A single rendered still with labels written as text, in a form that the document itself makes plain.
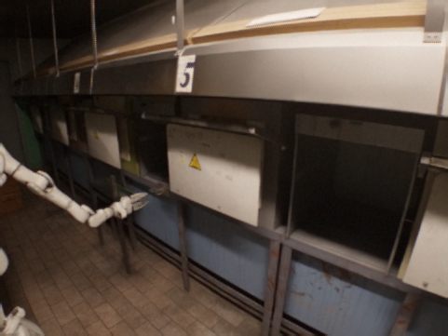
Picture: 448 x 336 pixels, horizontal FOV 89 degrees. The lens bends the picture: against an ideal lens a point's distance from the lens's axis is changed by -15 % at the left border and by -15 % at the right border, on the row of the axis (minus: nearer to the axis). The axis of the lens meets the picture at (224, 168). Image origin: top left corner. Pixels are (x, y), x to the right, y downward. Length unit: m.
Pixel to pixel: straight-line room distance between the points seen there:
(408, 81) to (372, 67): 0.09
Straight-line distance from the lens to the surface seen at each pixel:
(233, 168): 1.17
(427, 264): 1.02
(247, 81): 0.85
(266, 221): 1.32
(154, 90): 1.21
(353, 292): 1.39
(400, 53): 0.71
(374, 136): 0.99
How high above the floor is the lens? 1.55
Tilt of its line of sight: 18 degrees down
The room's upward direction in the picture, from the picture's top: straight up
